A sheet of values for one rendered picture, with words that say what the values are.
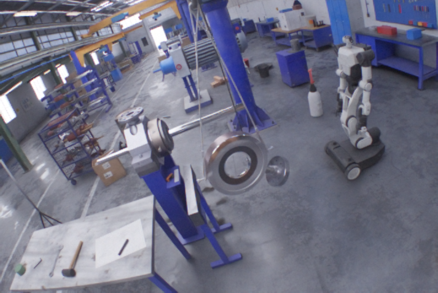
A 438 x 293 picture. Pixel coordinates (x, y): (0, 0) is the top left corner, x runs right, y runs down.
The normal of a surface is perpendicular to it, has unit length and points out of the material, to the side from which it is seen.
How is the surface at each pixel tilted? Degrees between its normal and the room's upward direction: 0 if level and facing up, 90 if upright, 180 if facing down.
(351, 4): 90
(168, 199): 90
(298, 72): 90
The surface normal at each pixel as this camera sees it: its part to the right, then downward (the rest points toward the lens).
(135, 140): -0.09, -0.30
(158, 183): 0.18, 0.41
